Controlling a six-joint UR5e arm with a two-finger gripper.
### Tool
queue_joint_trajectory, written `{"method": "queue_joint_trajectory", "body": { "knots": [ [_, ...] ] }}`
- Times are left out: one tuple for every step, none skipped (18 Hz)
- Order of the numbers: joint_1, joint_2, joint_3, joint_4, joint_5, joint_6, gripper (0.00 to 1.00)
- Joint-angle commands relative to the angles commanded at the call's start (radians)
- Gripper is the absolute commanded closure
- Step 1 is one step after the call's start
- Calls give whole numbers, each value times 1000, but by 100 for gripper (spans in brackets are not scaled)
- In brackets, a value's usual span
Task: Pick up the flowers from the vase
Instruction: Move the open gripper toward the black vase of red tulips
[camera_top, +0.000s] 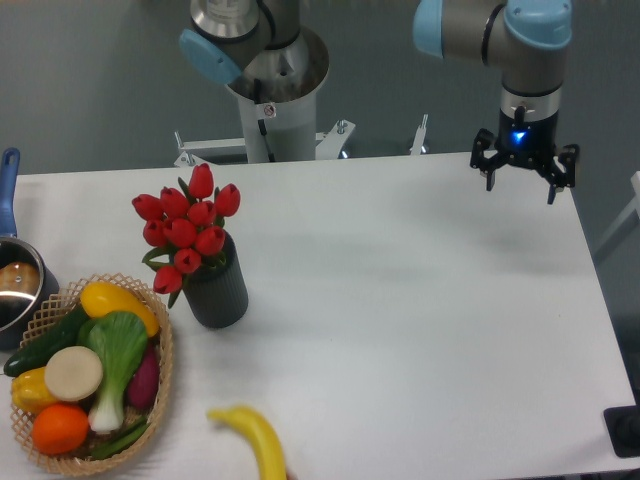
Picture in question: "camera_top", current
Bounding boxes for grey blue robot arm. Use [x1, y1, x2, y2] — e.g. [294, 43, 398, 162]
[179, 1, 579, 194]

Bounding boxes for yellow banana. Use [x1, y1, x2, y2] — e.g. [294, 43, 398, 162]
[206, 405, 288, 480]

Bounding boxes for black device at table edge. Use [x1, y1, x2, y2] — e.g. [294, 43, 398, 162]
[603, 405, 639, 458]

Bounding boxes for orange fruit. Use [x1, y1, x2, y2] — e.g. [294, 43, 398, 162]
[31, 403, 89, 455]

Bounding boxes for green bean pods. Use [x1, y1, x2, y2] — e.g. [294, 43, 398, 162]
[90, 416, 149, 460]

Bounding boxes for green bok choy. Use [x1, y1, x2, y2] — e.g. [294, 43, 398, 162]
[78, 311, 148, 435]

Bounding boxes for yellow squash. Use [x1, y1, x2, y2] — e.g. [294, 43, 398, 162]
[80, 281, 160, 338]

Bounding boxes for woven wicker basket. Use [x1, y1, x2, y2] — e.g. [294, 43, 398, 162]
[5, 274, 173, 477]

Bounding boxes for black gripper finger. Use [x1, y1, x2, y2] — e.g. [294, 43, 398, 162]
[539, 144, 580, 205]
[470, 128, 515, 192]

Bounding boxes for green cucumber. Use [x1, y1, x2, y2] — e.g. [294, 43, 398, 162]
[3, 305, 89, 377]

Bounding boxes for red tulip bouquet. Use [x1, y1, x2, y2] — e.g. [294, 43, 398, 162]
[131, 163, 241, 305]

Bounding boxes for white frame at right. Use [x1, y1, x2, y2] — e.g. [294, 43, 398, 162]
[593, 171, 639, 264]

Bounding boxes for beige round disc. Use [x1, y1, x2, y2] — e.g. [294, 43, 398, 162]
[44, 346, 103, 402]

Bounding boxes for yellow bell pepper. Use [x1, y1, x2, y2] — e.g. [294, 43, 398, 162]
[11, 367, 60, 415]

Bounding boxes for purple sweet potato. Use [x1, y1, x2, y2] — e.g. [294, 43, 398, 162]
[126, 344, 160, 410]

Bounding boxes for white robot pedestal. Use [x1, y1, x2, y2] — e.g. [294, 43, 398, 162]
[172, 24, 431, 168]

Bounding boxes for blue handled saucepan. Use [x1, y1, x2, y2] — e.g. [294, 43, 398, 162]
[1, 147, 59, 351]

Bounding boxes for dark grey ribbed vase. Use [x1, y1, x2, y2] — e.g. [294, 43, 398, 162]
[183, 235, 249, 329]

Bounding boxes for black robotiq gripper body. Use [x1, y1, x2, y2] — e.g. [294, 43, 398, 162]
[495, 112, 558, 170]

